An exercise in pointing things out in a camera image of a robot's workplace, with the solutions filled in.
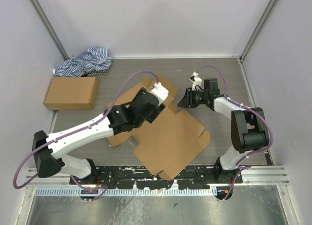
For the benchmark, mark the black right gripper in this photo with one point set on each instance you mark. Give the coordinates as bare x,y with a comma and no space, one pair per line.
187,101

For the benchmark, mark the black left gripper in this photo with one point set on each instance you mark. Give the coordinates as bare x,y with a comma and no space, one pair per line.
154,113

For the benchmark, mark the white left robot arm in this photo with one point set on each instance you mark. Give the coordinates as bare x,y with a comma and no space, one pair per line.
51,150

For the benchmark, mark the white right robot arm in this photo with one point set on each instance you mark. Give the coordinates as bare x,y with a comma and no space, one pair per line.
248,131

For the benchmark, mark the closed brown cardboard box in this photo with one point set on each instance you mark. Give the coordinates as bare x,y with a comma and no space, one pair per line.
71,93

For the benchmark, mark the blue striped cloth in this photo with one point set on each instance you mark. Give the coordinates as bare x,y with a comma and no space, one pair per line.
94,61

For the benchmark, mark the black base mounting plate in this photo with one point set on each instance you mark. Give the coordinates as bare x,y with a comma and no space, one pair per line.
128,177

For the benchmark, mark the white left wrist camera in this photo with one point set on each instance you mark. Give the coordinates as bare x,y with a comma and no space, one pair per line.
160,92

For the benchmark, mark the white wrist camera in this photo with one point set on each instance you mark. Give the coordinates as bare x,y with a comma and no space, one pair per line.
196,81
160,92

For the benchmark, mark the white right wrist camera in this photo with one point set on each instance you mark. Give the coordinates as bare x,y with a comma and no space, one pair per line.
196,81

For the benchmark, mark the white slotted cable duct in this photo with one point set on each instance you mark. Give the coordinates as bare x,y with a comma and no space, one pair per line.
74,191

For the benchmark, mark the aluminium front rail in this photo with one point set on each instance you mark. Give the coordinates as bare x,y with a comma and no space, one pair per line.
256,175

